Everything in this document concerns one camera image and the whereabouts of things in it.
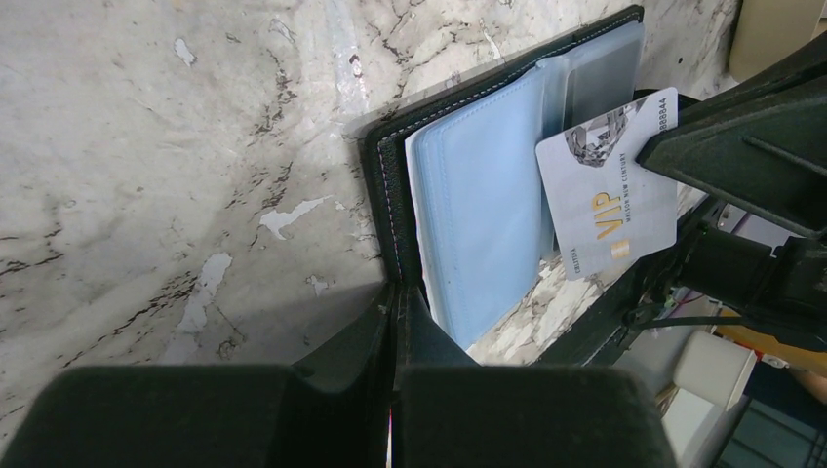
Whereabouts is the black leather card holder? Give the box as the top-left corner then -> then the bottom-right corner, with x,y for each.
358,5 -> 646,350

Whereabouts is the beige card tray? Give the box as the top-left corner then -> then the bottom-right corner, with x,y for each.
728,0 -> 826,83

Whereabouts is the white paper cup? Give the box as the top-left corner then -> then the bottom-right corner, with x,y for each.
673,331 -> 757,410

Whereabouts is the silver VIP credit card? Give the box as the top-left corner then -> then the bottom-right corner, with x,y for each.
535,88 -> 679,280

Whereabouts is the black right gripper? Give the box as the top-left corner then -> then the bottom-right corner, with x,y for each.
623,35 -> 826,352

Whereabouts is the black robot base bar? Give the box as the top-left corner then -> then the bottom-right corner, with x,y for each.
532,258 -> 679,367

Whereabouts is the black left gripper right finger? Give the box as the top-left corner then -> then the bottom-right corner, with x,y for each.
390,287 -> 676,467

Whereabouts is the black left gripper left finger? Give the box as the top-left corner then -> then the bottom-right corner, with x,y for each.
1,284 -> 396,467

